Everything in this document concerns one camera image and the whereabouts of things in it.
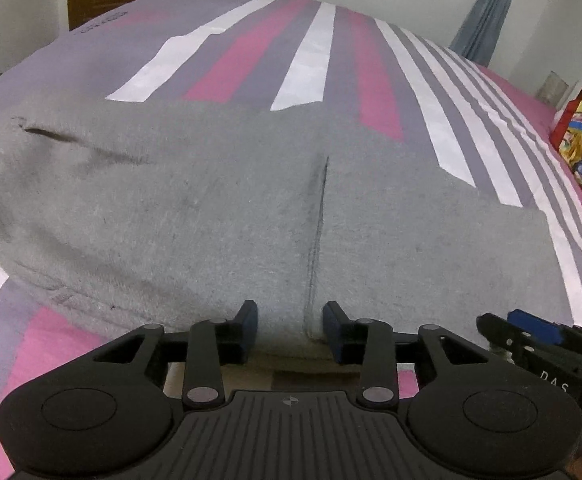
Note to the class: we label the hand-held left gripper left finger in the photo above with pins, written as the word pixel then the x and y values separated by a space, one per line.
pixel 250 330

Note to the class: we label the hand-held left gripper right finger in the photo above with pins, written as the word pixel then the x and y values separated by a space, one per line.
pixel 332 332

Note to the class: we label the grey pants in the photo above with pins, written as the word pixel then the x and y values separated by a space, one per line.
pixel 196 210

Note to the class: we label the grey curtain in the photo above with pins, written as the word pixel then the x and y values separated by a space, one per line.
pixel 486 20

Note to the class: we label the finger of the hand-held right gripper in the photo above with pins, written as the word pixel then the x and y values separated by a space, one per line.
pixel 498 332
pixel 533 322

